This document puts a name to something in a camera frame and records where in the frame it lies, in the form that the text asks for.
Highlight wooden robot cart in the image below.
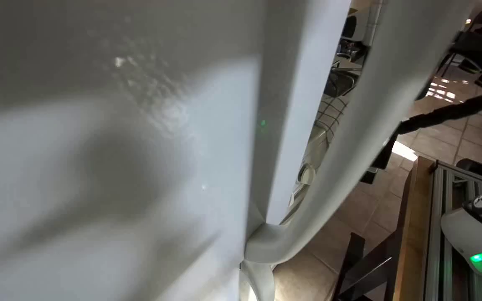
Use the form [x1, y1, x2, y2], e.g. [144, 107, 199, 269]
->
[329, 155, 482, 301]

